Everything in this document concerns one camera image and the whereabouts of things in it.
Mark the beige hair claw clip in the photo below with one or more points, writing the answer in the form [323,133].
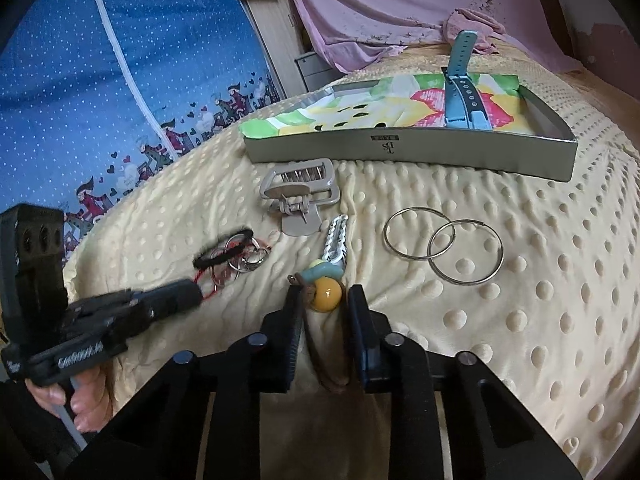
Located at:
[296,225]

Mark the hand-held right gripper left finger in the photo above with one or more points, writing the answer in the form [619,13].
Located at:
[297,310]

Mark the person's left hand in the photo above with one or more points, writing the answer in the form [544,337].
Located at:
[92,400]

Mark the pink hanging cloth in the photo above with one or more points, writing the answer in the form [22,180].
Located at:
[400,0]

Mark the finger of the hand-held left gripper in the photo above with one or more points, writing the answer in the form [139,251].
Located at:
[170,301]

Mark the wooden cabinet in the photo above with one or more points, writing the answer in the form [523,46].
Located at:
[272,30]

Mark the pink towel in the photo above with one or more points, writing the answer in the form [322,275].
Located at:
[475,25]

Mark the blue dotted fabric wardrobe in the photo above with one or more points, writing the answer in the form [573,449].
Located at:
[175,60]

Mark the grey drawer cabinet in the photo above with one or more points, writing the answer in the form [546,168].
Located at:
[312,72]

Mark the yellow dotted blanket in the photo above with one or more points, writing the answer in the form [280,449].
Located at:
[500,335]

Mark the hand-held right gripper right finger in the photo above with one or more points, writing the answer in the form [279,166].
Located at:
[357,317]

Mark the grey metal tray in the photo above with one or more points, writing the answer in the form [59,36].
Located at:
[400,152]

